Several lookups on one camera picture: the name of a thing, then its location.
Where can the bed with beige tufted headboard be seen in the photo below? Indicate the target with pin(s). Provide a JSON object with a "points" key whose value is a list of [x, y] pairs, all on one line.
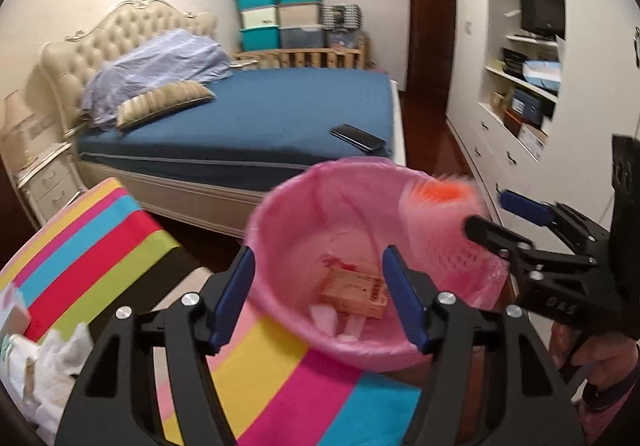
{"points": [[280, 111]]}

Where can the checkered bag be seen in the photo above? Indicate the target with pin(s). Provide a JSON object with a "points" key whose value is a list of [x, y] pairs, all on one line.
{"points": [[342, 16]]}

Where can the pink lined waste bin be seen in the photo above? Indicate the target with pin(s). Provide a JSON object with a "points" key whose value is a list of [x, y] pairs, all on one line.
{"points": [[310, 226]]}

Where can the gold striped pillow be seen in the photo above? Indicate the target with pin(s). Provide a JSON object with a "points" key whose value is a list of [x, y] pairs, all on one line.
{"points": [[160, 101]]}

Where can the dark brown door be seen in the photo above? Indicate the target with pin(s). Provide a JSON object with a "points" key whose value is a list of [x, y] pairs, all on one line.
{"points": [[432, 26]]}

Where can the wooden crib rail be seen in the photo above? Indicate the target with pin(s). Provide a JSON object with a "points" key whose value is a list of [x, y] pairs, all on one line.
{"points": [[300, 57]]}

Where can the white plastic bag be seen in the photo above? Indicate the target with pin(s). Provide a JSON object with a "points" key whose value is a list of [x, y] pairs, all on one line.
{"points": [[55, 356]]}

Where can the rainbow striped tablecloth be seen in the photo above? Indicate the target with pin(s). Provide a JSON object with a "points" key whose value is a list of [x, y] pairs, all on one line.
{"points": [[100, 266]]}

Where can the small cardboard box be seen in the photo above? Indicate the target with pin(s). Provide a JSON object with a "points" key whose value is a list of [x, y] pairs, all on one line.
{"points": [[350, 288]]}

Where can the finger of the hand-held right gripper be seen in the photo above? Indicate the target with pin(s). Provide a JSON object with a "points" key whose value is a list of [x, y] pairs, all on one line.
{"points": [[487, 228], [522, 207]]}

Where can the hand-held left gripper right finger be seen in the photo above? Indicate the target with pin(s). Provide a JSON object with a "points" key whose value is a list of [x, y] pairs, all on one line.
{"points": [[405, 296]]}

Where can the person's dark clothing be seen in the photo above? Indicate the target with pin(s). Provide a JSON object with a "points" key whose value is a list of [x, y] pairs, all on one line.
{"points": [[615, 376]]}

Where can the pink foam fruit net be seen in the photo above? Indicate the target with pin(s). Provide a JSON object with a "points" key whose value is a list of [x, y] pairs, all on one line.
{"points": [[435, 226]]}

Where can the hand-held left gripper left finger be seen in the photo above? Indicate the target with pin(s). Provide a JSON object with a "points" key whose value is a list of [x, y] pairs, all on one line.
{"points": [[232, 296]]}

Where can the white wall cabinet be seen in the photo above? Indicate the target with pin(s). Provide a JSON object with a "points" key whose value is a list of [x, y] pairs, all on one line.
{"points": [[470, 51]]}

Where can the black phone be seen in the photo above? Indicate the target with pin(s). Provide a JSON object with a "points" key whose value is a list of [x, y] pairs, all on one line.
{"points": [[357, 136]]}

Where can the light blue box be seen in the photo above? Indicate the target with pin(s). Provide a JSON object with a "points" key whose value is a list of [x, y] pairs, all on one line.
{"points": [[540, 74]]}

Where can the dark blue box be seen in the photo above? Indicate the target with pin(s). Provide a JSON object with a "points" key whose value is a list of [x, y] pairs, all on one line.
{"points": [[527, 106]]}

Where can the stack of plastic storage bins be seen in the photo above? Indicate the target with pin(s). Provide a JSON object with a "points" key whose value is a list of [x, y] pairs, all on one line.
{"points": [[280, 11]]}

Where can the lavender blanket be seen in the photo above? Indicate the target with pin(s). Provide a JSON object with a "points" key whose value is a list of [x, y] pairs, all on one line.
{"points": [[165, 56]]}

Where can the cream nightstand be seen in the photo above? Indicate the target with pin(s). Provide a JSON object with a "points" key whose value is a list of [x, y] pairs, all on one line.
{"points": [[50, 186]]}

